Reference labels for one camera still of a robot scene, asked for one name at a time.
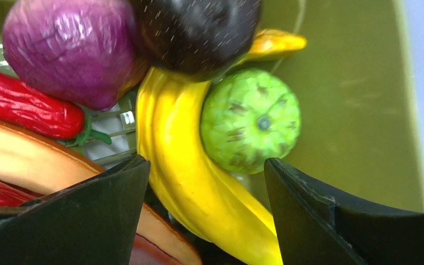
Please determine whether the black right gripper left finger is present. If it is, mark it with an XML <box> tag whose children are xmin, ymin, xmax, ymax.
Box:
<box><xmin>0</xmin><ymin>155</ymin><xmax>150</xmax><ymax>264</ymax></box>

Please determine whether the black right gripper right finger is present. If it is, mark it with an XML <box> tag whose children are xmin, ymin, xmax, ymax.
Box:
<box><xmin>264</xmin><ymin>158</ymin><xmax>424</xmax><ymax>264</ymax></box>

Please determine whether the yellow banana toy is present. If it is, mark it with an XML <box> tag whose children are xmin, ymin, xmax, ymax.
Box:
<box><xmin>136</xmin><ymin>29</ymin><xmax>308</xmax><ymax>265</ymax></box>

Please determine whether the green custard apple toy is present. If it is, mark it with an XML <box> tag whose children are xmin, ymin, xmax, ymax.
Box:
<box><xmin>200</xmin><ymin>68</ymin><xmax>301</xmax><ymax>174</ymax></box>

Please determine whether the red chili pepper toy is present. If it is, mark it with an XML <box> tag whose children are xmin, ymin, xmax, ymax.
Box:
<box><xmin>0</xmin><ymin>73</ymin><xmax>112</xmax><ymax>144</ymax></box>

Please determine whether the purple onion toy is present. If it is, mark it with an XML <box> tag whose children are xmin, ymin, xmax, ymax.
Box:
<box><xmin>2</xmin><ymin>1</ymin><xmax>149</xmax><ymax>111</ymax></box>

